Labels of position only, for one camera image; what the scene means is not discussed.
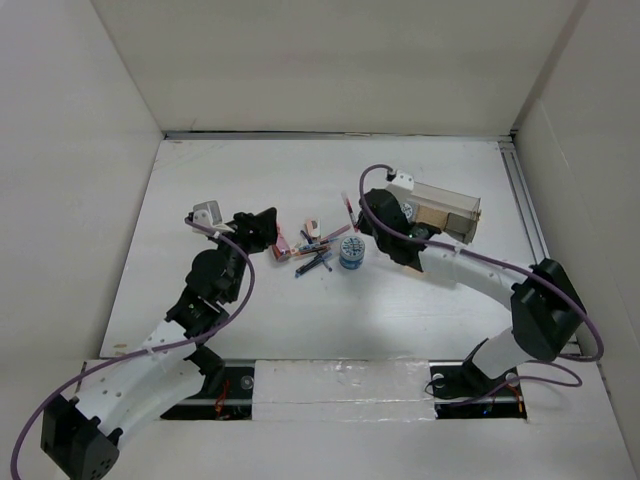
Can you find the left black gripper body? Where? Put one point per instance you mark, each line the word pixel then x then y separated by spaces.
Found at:
pixel 254 241

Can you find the blue round tape tin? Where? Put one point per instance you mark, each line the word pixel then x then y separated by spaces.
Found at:
pixel 351 252

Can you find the clear desk organizer box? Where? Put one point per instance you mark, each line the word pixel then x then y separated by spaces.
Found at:
pixel 453 213

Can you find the blue capped pen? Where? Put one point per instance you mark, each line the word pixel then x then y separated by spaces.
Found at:
pixel 315 246

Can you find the dark blue pen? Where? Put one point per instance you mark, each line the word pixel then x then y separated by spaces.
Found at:
pixel 319 259

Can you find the pink highlighter pen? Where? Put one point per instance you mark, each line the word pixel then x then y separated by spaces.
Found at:
pixel 336 233

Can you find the orange capped pen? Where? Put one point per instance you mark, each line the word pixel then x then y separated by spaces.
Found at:
pixel 293 251

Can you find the red gel pen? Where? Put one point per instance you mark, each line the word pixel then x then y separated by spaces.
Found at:
pixel 352 216

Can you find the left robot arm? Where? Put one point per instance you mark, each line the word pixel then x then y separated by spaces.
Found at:
pixel 84 435

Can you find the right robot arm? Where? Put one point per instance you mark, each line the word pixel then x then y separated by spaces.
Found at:
pixel 487 365

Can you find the pink staple box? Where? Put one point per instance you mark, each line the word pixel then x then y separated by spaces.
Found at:
pixel 281 249

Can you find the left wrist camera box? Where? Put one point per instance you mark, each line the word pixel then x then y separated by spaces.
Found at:
pixel 207 214

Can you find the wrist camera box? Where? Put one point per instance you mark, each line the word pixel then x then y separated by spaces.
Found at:
pixel 400 181
pixel 207 214

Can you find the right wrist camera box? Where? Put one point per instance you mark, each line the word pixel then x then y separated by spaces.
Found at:
pixel 400 181

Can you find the aluminium rail right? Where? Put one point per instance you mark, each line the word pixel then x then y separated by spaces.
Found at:
pixel 535 240

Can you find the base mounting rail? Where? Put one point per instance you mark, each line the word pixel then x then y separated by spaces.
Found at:
pixel 337 391

